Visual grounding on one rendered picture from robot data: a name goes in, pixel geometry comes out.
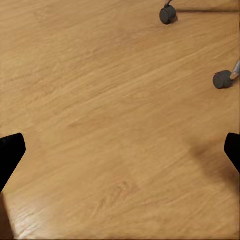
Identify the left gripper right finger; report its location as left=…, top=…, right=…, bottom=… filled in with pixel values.
left=224, top=133, right=240, bottom=173

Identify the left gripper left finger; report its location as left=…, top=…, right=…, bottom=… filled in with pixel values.
left=0, top=132, right=26, bottom=193

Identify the swivel chair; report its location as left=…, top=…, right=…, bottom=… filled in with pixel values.
left=159, top=0, right=240, bottom=89

